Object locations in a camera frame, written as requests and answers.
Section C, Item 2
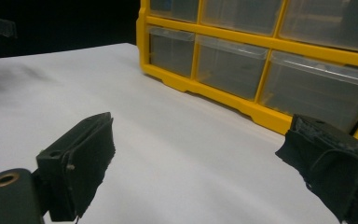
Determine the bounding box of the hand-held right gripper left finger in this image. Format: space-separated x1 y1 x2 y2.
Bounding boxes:
36 111 117 222

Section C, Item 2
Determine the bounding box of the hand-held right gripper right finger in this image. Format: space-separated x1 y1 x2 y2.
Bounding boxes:
274 114 358 224

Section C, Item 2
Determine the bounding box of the yellow drawer cabinet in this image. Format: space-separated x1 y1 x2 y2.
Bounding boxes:
135 0 358 147

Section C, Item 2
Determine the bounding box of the clear plastic drawer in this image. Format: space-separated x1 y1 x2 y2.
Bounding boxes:
279 0 358 54
195 34 269 101
200 0 284 36
148 0 200 23
258 50 358 134
148 25 196 78

